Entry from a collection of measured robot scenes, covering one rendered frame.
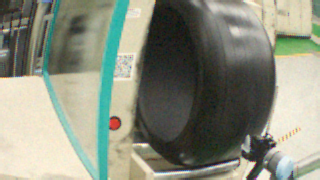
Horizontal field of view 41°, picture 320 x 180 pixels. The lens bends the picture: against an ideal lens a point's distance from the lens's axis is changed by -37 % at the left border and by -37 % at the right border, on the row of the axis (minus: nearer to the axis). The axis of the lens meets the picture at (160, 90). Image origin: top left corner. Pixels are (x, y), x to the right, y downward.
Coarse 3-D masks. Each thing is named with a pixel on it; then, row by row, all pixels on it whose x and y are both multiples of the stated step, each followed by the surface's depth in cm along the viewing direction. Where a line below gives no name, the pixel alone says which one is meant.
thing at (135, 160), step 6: (132, 150) 180; (132, 156) 176; (138, 156) 177; (132, 162) 176; (138, 162) 173; (144, 162) 173; (132, 168) 176; (138, 168) 172; (144, 168) 169; (132, 174) 177; (138, 174) 172; (144, 174) 168; (150, 174) 168
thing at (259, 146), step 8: (256, 136) 158; (264, 136) 159; (272, 136) 156; (256, 144) 155; (264, 144) 154; (272, 144) 151; (256, 152) 155; (264, 152) 152; (248, 160) 158; (256, 160) 156
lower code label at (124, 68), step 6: (120, 54) 163; (126, 54) 163; (132, 54) 164; (120, 60) 163; (126, 60) 164; (132, 60) 165; (120, 66) 164; (126, 66) 165; (132, 66) 165; (114, 72) 164; (120, 72) 165; (126, 72) 165; (132, 72) 166; (114, 78) 165; (120, 78) 165; (126, 78) 166; (132, 78) 167
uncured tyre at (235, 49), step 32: (160, 0) 181; (192, 0) 165; (224, 0) 168; (160, 32) 205; (192, 32) 162; (224, 32) 157; (256, 32) 163; (160, 64) 208; (192, 64) 213; (224, 64) 155; (256, 64) 159; (160, 96) 207; (192, 96) 212; (224, 96) 156; (256, 96) 160; (160, 128) 202; (192, 128) 164; (224, 128) 160; (256, 128) 167; (192, 160) 171
